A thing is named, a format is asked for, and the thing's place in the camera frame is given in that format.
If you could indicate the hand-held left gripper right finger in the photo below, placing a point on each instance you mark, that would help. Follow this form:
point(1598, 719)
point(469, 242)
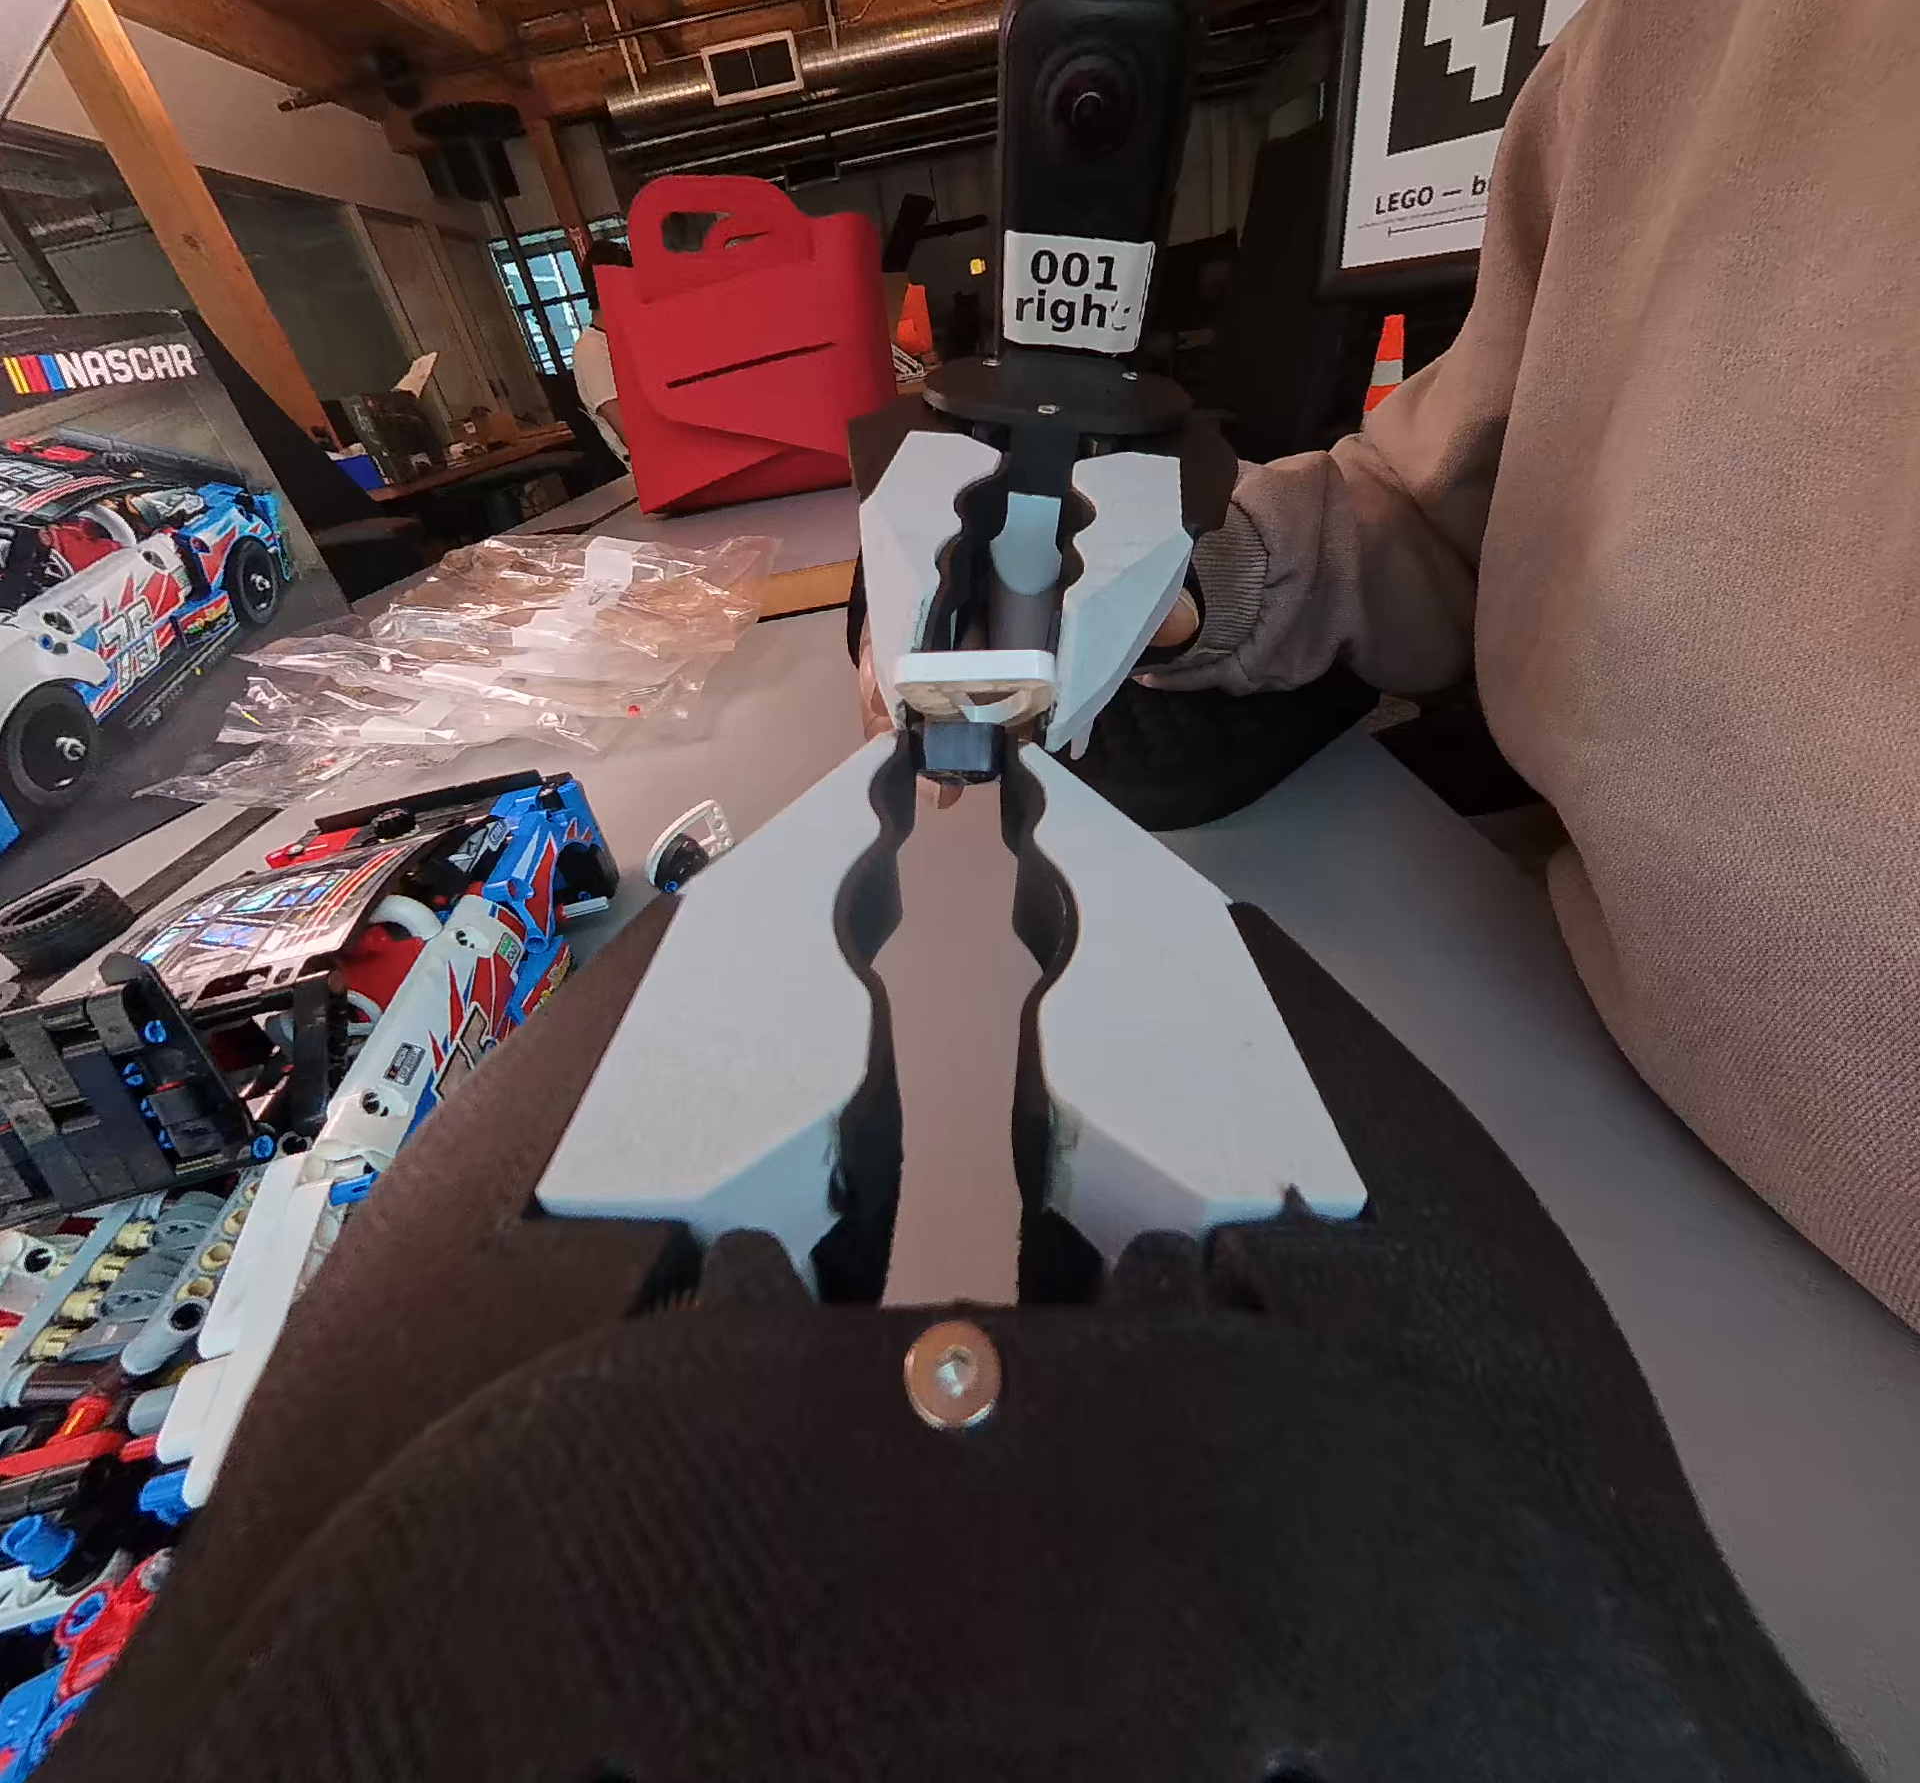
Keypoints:
point(1184, 1061)

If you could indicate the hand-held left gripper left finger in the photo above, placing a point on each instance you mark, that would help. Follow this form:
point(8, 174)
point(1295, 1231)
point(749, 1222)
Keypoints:
point(718, 1061)

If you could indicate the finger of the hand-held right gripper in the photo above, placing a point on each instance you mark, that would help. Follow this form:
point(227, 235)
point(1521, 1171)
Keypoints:
point(897, 538)
point(1127, 568)

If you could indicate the white curved brick panel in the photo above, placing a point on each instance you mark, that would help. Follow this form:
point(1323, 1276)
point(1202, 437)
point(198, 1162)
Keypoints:
point(692, 844)
point(976, 680)

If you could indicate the toy brick race car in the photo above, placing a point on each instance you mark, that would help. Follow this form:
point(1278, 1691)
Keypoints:
point(450, 945)

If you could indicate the person's right forearm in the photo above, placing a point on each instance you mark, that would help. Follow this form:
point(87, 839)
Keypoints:
point(1352, 568)

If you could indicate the grey desk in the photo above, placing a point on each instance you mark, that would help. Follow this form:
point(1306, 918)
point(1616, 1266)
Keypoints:
point(1501, 1061)

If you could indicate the person's right hand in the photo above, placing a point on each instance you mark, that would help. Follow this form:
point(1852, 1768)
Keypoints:
point(876, 675)

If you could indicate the orange traffic cone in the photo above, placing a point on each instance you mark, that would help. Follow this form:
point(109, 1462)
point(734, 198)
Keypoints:
point(914, 328)
point(1386, 363)

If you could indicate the red felt bag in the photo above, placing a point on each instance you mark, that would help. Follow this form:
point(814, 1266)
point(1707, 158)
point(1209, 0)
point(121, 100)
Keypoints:
point(751, 357)

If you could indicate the pile of clear plastic bags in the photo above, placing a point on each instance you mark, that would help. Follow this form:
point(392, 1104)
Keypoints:
point(497, 642)

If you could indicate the white air vent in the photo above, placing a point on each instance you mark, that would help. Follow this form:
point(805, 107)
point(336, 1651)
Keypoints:
point(751, 65)

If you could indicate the framed black white tag sign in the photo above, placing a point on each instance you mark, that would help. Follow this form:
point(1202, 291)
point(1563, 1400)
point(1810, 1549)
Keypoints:
point(1501, 57)

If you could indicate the black toy tyre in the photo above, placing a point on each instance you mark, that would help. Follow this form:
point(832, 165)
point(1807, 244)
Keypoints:
point(58, 918)

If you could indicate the printed toy car box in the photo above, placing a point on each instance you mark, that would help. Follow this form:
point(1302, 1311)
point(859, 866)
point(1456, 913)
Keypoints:
point(121, 568)

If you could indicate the wooden post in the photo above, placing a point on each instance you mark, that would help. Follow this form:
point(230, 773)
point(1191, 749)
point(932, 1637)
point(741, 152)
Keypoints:
point(198, 209)

